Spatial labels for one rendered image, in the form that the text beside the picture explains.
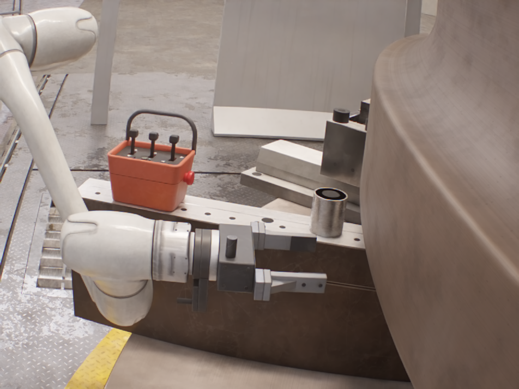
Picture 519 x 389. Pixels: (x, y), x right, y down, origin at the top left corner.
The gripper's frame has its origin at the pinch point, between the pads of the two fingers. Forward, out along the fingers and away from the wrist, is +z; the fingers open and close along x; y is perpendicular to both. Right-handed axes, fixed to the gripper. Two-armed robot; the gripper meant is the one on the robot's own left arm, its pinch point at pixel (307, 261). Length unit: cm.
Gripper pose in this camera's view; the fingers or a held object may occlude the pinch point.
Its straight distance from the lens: 112.7
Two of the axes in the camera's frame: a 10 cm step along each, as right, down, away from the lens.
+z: 9.9, 0.8, 0.8
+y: 1.0, -9.2, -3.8
